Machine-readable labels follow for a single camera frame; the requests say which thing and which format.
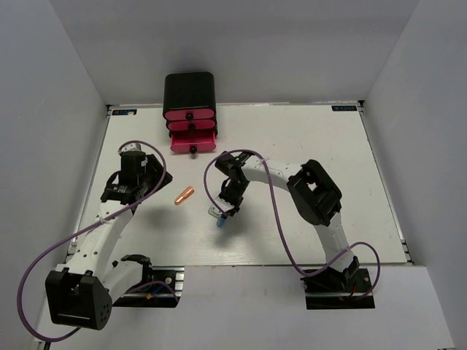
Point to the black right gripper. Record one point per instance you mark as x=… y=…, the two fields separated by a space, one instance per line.
x=236 y=205

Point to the blue table corner label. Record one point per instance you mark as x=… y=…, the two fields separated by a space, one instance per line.
x=344 y=108

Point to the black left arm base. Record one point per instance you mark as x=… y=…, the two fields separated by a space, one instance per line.
x=163 y=289

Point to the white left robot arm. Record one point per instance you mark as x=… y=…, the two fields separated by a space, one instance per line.
x=82 y=292

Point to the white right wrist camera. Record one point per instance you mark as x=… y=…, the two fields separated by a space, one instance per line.
x=218 y=208

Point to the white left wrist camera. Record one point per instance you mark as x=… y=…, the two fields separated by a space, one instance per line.
x=130 y=147

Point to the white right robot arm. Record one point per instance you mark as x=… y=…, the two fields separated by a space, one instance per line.
x=315 y=196

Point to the blue left corner label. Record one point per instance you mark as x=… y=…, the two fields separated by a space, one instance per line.
x=124 y=112

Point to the black drawer cabinet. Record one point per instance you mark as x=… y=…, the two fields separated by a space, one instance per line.
x=190 y=90

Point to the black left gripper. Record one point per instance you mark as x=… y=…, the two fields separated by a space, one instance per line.
x=157 y=174

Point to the pink bottom drawer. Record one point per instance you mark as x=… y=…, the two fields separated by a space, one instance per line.
x=193 y=141

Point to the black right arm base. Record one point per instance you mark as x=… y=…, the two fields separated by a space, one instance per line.
x=324 y=293

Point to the orange highlighter pen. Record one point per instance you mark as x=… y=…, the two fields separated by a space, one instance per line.
x=184 y=195

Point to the pink drawer with black knob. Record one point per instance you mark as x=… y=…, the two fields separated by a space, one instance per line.
x=189 y=114

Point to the blue transparent correction tape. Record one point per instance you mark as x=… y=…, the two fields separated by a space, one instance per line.
x=221 y=221

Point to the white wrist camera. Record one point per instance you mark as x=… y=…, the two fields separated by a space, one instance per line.
x=218 y=208
x=130 y=147

